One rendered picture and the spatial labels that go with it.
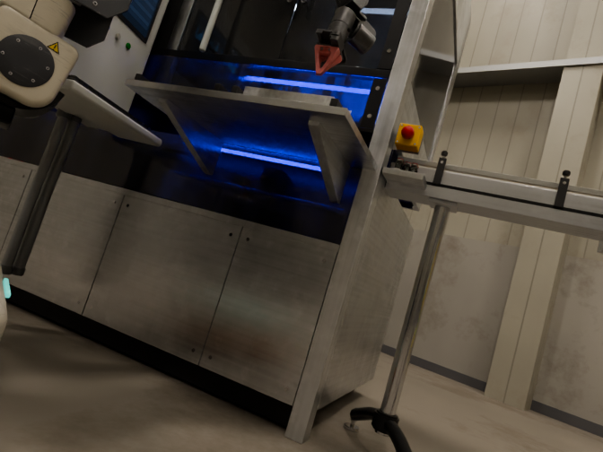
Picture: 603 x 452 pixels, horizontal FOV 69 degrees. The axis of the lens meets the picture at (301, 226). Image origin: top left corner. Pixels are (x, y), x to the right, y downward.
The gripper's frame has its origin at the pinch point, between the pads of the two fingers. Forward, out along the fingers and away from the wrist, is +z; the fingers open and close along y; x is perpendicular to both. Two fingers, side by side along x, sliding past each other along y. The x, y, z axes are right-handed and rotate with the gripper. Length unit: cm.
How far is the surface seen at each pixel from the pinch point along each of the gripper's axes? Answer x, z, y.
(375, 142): -8.8, -5.0, 36.3
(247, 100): 15.4, 12.7, -0.9
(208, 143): 47, 11, 31
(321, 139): -3.3, 13.1, 10.3
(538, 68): -51, -254, 269
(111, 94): 90, 5, 22
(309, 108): -2.2, 11.8, -1.1
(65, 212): 109, 49, 47
